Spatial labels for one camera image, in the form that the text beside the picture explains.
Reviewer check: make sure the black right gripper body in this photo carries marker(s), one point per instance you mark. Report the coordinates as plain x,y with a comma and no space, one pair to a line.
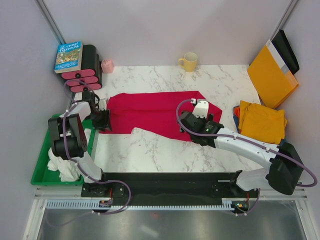
203,120

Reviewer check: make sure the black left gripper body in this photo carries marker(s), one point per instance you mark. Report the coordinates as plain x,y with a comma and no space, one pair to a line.
99,118

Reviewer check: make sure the crimson red t-shirt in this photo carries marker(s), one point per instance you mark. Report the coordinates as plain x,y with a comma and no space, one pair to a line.
153,112

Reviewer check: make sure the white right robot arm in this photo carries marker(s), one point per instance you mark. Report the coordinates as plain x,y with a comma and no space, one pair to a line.
281,165

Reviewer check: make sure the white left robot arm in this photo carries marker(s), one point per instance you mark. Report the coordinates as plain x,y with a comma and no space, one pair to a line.
68,139

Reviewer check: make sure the folded blue t-shirt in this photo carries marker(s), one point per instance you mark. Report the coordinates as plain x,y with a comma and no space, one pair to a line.
283,142

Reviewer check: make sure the black pink drawer organizer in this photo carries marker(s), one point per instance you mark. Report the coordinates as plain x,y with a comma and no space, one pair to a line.
90,72

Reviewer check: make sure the small pink box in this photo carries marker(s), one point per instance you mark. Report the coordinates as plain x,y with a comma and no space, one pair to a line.
107,66

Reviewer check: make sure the yellow ceramic mug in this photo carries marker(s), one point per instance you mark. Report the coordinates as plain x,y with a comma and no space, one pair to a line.
188,62

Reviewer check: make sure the white crumpled t-shirt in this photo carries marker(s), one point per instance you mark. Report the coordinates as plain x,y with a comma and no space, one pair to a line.
68,172

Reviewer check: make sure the blue treehouse paperback book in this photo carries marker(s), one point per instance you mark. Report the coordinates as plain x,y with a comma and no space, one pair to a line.
68,57

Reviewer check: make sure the orange padded envelope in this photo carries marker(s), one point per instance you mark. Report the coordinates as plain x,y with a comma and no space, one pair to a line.
271,77

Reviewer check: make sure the black folder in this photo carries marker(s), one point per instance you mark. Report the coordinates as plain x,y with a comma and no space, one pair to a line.
282,45

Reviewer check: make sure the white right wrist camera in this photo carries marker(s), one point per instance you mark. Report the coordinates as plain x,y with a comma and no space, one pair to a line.
201,108

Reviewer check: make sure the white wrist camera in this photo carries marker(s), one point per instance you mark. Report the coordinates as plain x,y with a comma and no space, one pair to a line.
102,105
201,108

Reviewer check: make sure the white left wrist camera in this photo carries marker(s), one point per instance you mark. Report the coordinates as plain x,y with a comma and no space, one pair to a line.
102,105

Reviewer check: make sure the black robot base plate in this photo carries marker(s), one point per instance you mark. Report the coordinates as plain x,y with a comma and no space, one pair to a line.
189,188

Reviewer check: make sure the white slotted cable duct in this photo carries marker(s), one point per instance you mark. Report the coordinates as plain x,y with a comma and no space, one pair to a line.
108,204

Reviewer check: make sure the aluminium frame rail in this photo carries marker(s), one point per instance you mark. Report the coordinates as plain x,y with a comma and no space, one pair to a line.
74,192

